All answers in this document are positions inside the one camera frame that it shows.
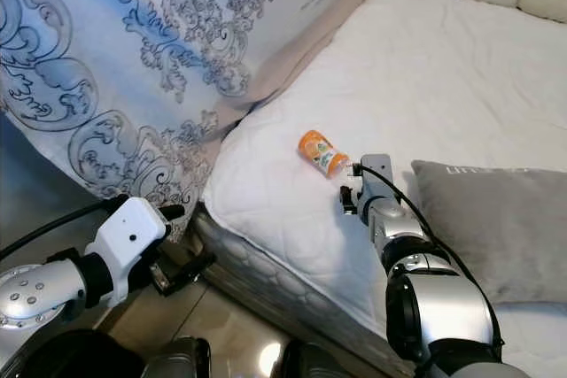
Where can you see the grey plush pillow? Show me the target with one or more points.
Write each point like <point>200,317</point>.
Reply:
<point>496,227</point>

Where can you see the robot left leg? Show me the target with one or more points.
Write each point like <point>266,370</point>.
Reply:
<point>177,358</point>

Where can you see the grey patterned mattress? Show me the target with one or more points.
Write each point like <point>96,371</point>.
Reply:
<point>283,294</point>

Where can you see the blue white patterned duvet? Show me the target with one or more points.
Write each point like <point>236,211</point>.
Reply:
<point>142,42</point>

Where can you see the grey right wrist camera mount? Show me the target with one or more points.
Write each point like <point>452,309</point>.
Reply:
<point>376,173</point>

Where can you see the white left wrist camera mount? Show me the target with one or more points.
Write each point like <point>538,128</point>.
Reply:
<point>133,236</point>

